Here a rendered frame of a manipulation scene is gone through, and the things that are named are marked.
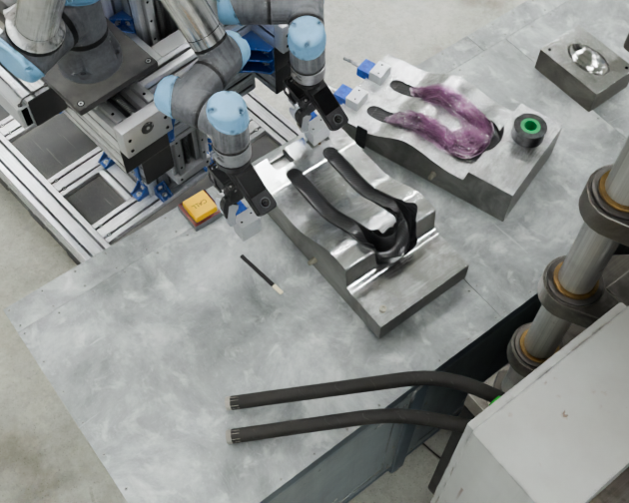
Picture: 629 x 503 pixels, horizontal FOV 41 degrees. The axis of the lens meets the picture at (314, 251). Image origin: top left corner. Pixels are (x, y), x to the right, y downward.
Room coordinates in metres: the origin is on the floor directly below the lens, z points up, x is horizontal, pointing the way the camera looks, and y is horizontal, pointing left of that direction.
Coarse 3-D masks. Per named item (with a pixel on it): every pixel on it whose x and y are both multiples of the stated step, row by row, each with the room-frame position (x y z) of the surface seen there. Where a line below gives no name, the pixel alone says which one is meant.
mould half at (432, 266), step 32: (320, 160) 1.23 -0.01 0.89; (352, 160) 1.23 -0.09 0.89; (288, 192) 1.14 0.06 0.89; (320, 192) 1.14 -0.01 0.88; (352, 192) 1.14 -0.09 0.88; (384, 192) 1.13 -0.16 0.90; (416, 192) 1.11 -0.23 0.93; (288, 224) 1.07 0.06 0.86; (320, 224) 1.05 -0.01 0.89; (384, 224) 1.02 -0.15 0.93; (416, 224) 1.03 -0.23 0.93; (320, 256) 0.97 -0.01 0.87; (352, 256) 0.94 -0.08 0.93; (416, 256) 0.98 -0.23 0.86; (448, 256) 0.98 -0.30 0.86; (352, 288) 0.90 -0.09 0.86; (384, 288) 0.90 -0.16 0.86; (416, 288) 0.90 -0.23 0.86; (448, 288) 0.93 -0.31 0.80; (384, 320) 0.82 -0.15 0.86
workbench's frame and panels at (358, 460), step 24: (528, 312) 1.00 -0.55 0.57; (480, 336) 0.82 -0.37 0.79; (504, 336) 0.95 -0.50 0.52; (456, 360) 0.83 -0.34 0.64; (480, 360) 0.91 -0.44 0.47; (504, 360) 1.00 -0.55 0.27; (408, 408) 0.74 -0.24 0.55; (432, 408) 0.82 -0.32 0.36; (456, 408) 0.90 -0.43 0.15; (360, 432) 0.64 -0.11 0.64; (384, 432) 0.70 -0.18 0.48; (408, 432) 0.75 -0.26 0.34; (432, 432) 0.84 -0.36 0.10; (336, 456) 0.61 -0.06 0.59; (360, 456) 0.66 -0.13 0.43; (384, 456) 0.72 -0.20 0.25; (312, 480) 0.56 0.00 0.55; (336, 480) 0.61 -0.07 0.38; (360, 480) 0.67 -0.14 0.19
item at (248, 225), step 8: (240, 208) 1.05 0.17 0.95; (240, 216) 1.02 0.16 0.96; (248, 216) 1.02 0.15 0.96; (256, 216) 1.02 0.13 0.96; (240, 224) 1.00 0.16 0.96; (248, 224) 1.00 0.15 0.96; (256, 224) 1.01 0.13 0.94; (240, 232) 0.99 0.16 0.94; (248, 232) 0.99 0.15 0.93; (256, 232) 1.01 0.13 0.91
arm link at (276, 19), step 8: (272, 0) 1.33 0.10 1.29; (280, 0) 1.33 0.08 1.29; (288, 0) 1.33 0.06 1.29; (296, 0) 1.33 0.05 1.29; (304, 0) 1.33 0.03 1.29; (312, 0) 1.33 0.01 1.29; (320, 0) 1.34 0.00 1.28; (272, 8) 1.31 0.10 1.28; (280, 8) 1.32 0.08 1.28; (288, 8) 1.32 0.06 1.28; (296, 8) 1.31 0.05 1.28; (304, 8) 1.31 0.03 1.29; (312, 8) 1.31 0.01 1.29; (320, 8) 1.32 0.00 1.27; (272, 16) 1.31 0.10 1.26; (280, 16) 1.31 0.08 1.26; (288, 16) 1.31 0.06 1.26; (296, 16) 1.29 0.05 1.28; (312, 16) 1.29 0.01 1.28; (320, 16) 1.30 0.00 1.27; (272, 24) 1.32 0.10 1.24; (280, 24) 1.32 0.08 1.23
